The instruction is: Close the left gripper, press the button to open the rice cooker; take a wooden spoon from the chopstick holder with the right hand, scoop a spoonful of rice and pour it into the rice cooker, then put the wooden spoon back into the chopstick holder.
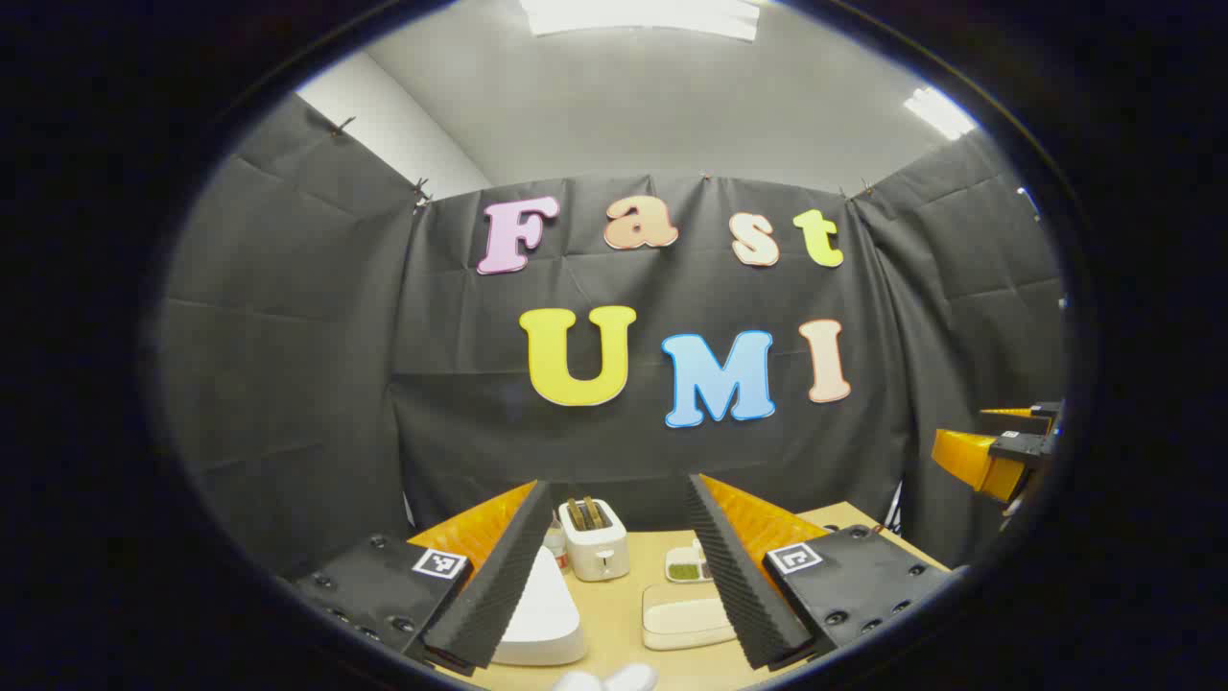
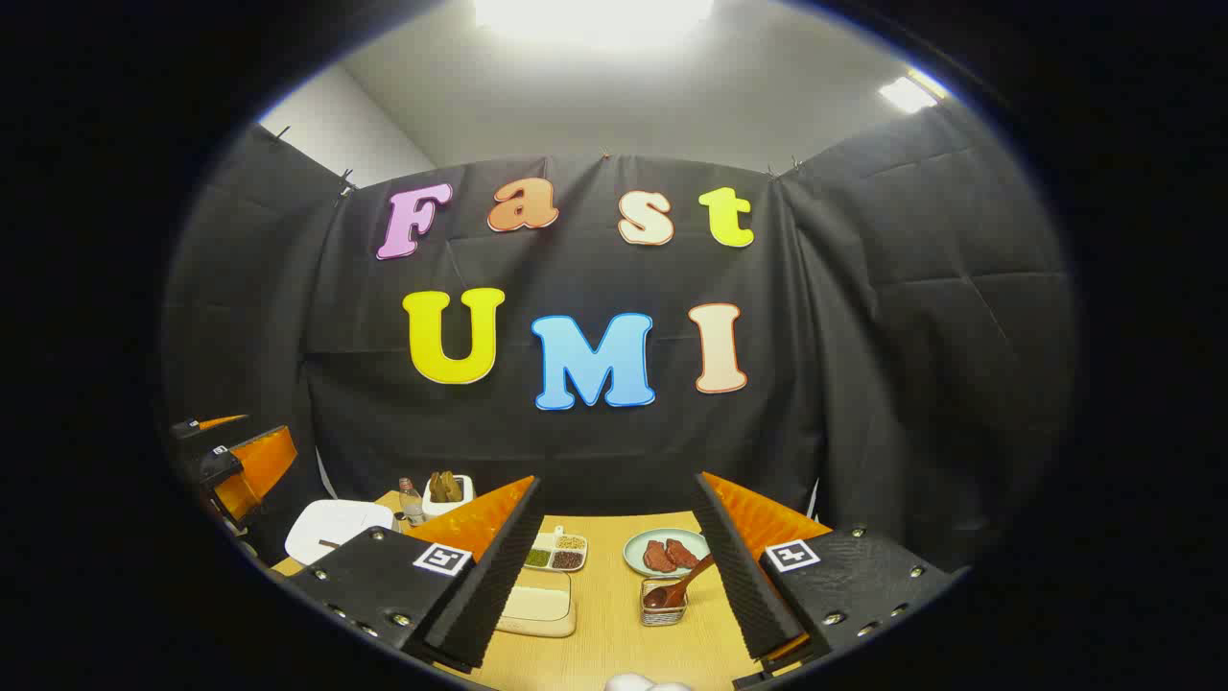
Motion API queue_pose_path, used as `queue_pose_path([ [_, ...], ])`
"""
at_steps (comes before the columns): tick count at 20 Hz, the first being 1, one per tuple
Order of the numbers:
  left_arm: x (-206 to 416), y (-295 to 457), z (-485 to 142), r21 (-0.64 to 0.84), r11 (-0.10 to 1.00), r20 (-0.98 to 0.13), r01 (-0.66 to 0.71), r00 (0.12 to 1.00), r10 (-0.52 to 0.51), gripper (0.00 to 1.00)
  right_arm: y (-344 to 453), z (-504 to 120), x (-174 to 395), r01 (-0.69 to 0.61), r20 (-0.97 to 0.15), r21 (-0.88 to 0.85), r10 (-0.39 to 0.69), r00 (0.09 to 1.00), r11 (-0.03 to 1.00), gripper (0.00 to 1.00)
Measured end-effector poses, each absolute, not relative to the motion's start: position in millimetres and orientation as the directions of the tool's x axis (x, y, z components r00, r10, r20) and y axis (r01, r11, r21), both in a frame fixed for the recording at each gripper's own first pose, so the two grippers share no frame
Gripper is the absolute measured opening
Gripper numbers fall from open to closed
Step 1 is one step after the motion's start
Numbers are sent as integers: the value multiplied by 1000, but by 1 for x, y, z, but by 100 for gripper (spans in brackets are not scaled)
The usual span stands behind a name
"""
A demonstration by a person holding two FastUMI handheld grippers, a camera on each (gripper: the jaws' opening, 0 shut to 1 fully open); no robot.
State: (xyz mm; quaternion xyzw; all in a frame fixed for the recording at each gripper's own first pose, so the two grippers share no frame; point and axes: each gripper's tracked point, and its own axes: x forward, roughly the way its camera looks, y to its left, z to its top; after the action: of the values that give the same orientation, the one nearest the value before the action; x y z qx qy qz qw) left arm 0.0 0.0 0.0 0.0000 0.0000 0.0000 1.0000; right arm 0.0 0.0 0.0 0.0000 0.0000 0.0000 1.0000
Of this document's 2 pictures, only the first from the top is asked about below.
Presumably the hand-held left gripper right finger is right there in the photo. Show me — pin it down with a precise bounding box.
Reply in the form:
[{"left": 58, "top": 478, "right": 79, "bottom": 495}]
[{"left": 683, "top": 472, "right": 951, "bottom": 671}]

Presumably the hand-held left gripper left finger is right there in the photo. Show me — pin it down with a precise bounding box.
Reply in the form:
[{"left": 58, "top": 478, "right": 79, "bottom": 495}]
[{"left": 288, "top": 480, "right": 555, "bottom": 673}]

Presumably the white rice cooker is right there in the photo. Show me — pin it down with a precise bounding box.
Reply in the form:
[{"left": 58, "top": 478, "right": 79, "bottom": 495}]
[{"left": 494, "top": 545, "right": 588, "bottom": 668}]

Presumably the cream tray of rice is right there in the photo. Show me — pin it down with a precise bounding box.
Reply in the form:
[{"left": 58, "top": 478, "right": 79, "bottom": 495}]
[{"left": 641, "top": 581, "right": 738, "bottom": 652}]

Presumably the white divided bean dish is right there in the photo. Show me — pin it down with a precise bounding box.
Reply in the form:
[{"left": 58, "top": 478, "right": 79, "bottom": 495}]
[{"left": 665, "top": 539, "right": 716, "bottom": 584}]

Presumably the small seasoning bottle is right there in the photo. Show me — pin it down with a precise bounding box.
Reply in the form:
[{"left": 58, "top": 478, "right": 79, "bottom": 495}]
[{"left": 543, "top": 513, "right": 572, "bottom": 575}]

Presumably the white toaster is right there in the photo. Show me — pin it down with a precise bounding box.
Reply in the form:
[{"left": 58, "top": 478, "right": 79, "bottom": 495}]
[{"left": 558, "top": 497, "right": 631, "bottom": 583}]

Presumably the black backdrop cloth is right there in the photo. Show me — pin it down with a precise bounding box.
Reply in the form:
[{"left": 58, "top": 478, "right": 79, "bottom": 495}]
[{"left": 158, "top": 91, "right": 1068, "bottom": 577}]

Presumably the small ceiling light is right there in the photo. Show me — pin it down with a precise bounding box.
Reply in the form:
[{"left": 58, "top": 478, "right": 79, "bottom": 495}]
[{"left": 902, "top": 86, "right": 978, "bottom": 141}]

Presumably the long ceiling light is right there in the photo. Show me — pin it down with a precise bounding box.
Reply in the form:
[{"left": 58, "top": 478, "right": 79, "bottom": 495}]
[{"left": 518, "top": 0, "right": 764, "bottom": 41}]

